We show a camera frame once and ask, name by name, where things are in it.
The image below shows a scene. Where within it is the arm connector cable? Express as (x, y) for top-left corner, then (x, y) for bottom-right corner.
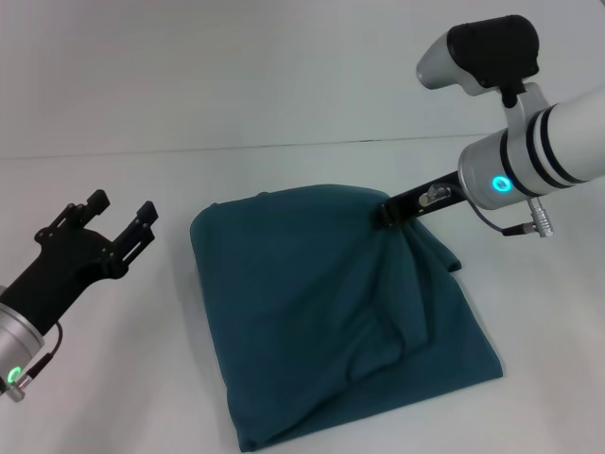
(6, 321), (65, 404)
(448, 182), (536, 237)

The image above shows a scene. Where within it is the silver right camera mount bracket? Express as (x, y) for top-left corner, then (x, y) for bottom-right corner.
(499, 79), (550, 139)

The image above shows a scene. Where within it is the teal FREE print t-shirt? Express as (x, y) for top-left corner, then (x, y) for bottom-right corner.
(188, 183), (505, 453)

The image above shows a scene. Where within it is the small silver wrist stud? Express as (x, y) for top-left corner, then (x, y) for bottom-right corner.
(415, 184), (451, 208)

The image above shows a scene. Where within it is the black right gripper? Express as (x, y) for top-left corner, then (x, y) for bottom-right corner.
(376, 169), (470, 232)

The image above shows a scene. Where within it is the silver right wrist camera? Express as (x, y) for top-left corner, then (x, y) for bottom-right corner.
(415, 14), (542, 98)

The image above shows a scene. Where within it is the right arm connector cable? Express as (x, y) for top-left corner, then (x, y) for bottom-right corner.
(448, 182), (536, 237)

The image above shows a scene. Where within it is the left arm connector cable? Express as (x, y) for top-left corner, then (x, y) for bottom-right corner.
(6, 321), (65, 404)

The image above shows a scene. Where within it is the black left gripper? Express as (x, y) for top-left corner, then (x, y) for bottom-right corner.
(0, 189), (159, 336)

